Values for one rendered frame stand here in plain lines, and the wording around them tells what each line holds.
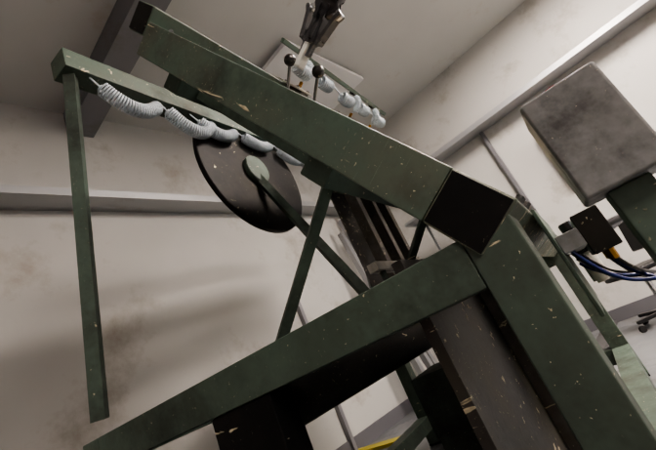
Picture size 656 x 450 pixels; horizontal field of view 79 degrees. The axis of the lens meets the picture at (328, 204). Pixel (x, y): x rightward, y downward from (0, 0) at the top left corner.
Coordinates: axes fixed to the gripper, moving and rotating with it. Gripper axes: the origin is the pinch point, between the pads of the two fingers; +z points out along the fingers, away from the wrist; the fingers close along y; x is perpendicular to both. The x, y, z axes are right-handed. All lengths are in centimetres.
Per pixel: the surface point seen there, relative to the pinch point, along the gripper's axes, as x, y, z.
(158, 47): -14.3, -42.6, 15.9
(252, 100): -14.3, 4.2, 16.6
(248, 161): 79, -80, 52
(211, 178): 48, -68, 62
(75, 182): -12, -64, 73
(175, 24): -6, -53, 7
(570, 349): -14, 85, 27
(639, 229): -11, 84, 7
